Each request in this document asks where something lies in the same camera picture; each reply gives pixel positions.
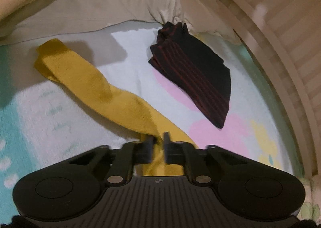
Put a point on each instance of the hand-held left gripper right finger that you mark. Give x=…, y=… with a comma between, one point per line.
x=166, y=145

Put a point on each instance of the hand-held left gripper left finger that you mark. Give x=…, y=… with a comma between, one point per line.
x=149, y=148

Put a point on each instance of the yellow pants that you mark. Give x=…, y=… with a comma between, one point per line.
x=105, y=87

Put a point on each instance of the black red-striped folded cloth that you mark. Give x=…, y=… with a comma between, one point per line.
x=194, y=75

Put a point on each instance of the floral printed blanket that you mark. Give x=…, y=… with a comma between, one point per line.
x=62, y=117

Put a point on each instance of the leaf-print white pillow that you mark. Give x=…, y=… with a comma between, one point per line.
x=312, y=200

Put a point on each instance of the wooden bed frame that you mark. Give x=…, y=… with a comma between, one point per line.
x=288, y=42

